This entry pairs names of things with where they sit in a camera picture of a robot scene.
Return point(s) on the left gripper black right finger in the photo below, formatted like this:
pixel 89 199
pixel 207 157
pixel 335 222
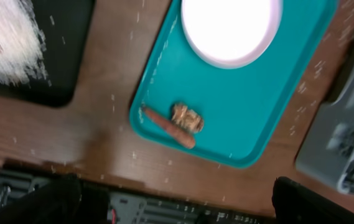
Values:
pixel 294 203

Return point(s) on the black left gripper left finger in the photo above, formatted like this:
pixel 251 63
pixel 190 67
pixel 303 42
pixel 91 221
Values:
pixel 56 202

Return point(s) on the orange carrot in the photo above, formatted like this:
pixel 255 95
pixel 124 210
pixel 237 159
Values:
pixel 178 134

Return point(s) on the brown granola bar piece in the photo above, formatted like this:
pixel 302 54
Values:
pixel 186 118

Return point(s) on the large white pink-rimmed plate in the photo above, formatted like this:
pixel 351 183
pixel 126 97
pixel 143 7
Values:
pixel 230 34

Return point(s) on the grey dishwasher rack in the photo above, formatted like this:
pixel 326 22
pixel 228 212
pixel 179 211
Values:
pixel 327 153

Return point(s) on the teal plastic tray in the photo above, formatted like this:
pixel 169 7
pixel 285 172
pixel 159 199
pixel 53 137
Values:
pixel 240 107

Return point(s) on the white rice pile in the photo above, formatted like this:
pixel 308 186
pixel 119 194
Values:
pixel 22 44

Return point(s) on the black tray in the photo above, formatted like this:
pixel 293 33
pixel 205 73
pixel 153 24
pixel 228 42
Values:
pixel 65 25

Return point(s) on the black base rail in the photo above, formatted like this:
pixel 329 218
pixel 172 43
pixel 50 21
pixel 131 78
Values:
pixel 129 206

